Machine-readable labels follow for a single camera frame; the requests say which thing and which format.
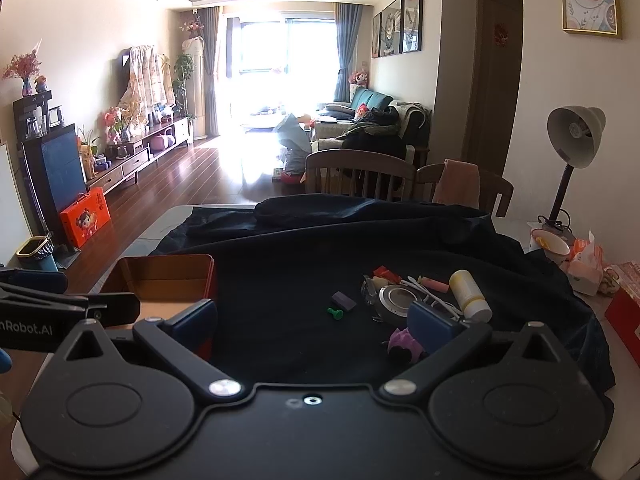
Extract purple grape toy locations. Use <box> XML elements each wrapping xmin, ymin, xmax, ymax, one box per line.
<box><xmin>386</xmin><ymin>328</ymin><xmax>424</xmax><ymax>366</ymax></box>

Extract white frame sunglasses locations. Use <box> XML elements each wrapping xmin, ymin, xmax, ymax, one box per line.
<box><xmin>400</xmin><ymin>278</ymin><xmax>463</xmax><ymax>320</ymax></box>

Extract pink tube candy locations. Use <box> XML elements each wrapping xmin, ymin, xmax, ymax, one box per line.
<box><xmin>418</xmin><ymin>276</ymin><xmax>449</xmax><ymax>294</ymax></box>

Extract orange metal tin box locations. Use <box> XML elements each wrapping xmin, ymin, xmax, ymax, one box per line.
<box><xmin>98</xmin><ymin>255</ymin><xmax>217</xmax><ymax>327</ymax></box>

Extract white yellow bottle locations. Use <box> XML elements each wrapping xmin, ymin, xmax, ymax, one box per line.
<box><xmin>449</xmin><ymin>270</ymin><xmax>492</xmax><ymax>323</ymax></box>

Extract purple rectangular block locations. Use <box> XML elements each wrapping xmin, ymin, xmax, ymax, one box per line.
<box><xmin>331</xmin><ymin>292</ymin><xmax>357</xmax><ymax>312</ymax></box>

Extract green push pin toy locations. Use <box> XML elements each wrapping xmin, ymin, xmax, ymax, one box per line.
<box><xmin>326</xmin><ymin>308</ymin><xmax>344</xmax><ymax>321</ymax></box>

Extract teal waste bin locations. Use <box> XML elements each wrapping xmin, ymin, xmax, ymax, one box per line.
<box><xmin>15</xmin><ymin>236</ymin><xmax>58</xmax><ymax>272</ymax></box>

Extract red snack packet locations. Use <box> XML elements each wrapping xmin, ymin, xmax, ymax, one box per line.
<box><xmin>373</xmin><ymin>266</ymin><xmax>401</xmax><ymax>284</ymax></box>

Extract orange gift box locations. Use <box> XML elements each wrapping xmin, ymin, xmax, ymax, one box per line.
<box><xmin>60</xmin><ymin>188</ymin><xmax>111</xmax><ymax>248</ymax></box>

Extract dark navy cloth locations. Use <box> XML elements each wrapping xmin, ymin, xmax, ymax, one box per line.
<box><xmin>157</xmin><ymin>194</ymin><xmax>615</xmax><ymax>393</ymax></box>

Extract pink towel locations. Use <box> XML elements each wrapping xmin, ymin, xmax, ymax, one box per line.
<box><xmin>433</xmin><ymin>159</ymin><xmax>480</xmax><ymax>208</ymax></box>

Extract dark blue cabinet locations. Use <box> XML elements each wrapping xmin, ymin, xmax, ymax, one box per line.
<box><xmin>22</xmin><ymin>124</ymin><xmax>87</xmax><ymax>245</ymax></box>

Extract white bowl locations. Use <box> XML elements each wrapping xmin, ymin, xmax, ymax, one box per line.
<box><xmin>529</xmin><ymin>228</ymin><xmax>570</xmax><ymax>266</ymax></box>

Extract wooden chair right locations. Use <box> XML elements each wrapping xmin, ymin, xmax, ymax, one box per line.
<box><xmin>412</xmin><ymin>162</ymin><xmax>513</xmax><ymax>218</ymax></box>

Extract wooden chair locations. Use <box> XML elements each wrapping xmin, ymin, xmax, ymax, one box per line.
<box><xmin>304</xmin><ymin>148</ymin><xmax>416</xmax><ymax>202</ymax></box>
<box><xmin>412</xmin><ymin>162</ymin><xmax>513</xmax><ymax>218</ymax></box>

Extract tissue pack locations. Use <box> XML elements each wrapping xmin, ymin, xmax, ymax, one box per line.
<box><xmin>562</xmin><ymin>232</ymin><xmax>604</xmax><ymax>296</ymax></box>

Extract wooden chair left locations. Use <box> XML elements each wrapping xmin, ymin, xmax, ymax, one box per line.
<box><xmin>304</xmin><ymin>148</ymin><xmax>416</xmax><ymax>202</ymax></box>

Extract low tv console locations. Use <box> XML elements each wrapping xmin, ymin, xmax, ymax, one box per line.
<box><xmin>87</xmin><ymin>117</ymin><xmax>193</xmax><ymax>194</ymax></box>

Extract pile of dark clothes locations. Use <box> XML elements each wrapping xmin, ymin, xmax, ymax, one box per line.
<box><xmin>337</xmin><ymin>101</ymin><xmax>432</xmax><ymax>164</ymax></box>

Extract teal sofa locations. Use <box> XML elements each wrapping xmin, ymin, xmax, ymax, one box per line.
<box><xmin>319</xmin><ymin>87</ymin><xmax>393</xmax><ymax>120</ymax></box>

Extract grey desk lamp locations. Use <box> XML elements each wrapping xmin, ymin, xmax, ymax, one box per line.
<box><xmin>539</xmin><ymin>105</ymin><xmax>606</xmax><ymax>244</ymax></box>

